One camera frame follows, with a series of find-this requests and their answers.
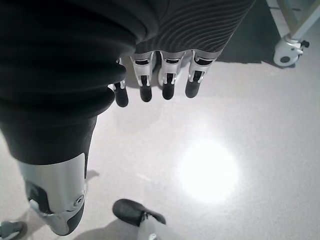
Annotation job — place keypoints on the white bed caster wheel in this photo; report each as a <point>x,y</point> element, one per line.
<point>286,53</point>

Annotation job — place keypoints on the grey right robot leg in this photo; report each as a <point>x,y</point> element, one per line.
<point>135,211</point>

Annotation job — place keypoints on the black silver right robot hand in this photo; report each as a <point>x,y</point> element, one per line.
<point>62,75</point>

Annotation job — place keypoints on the cream hospital bed frame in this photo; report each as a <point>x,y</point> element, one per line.
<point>300,17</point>

